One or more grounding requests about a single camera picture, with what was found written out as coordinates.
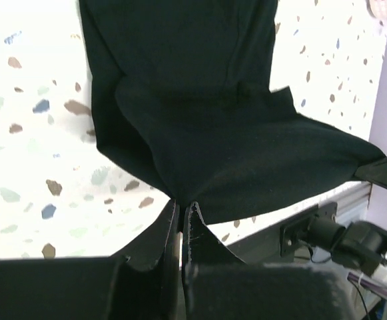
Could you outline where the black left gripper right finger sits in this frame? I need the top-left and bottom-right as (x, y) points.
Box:
(182, 202), (356, 319)

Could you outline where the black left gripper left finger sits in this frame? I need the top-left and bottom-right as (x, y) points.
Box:
(0, 201), (180, 319)

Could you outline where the black t-shirt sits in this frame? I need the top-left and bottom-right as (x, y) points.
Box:
(79, 1), (384, 224)

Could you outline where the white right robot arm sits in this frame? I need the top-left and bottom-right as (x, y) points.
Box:
(298, 157), (387, 277)

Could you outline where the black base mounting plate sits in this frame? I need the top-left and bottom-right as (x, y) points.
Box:
(279, 202), (338, 257)

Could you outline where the aluminium frame rail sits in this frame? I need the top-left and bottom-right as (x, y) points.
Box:
(226, 181), (374, 267)

